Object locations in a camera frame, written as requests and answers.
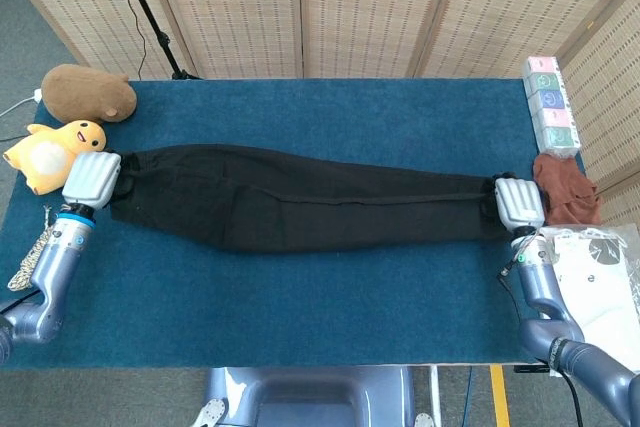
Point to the brown cloth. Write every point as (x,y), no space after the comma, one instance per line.
(570,192)

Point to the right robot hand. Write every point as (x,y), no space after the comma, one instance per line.
(520,202)

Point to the clear bag with white garment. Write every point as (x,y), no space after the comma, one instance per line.
(600,287)

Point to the tissue pack bundle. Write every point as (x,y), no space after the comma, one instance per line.
(550,107)

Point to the white table leg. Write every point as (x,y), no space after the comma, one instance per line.
(434,397)

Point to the black tripod stand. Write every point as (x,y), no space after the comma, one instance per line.
(150,17)

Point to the blue table cloth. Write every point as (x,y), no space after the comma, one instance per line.
(320,307)

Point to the white power strip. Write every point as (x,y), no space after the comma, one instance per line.
(36,94)

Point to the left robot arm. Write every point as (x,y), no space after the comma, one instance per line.
(52,267)

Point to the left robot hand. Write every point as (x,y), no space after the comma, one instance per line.
(92,177)

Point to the bamboo folding screen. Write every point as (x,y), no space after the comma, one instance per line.
(360,7)

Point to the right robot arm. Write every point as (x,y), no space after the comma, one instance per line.
(542,292)

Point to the brown capybara plush toy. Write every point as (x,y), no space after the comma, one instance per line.
(85,94)

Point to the blue robot torso base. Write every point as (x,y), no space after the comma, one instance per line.
(305,397)

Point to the yellow plush toy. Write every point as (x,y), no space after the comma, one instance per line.
(45,157)

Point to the black trousers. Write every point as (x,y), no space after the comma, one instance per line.
(280,202)

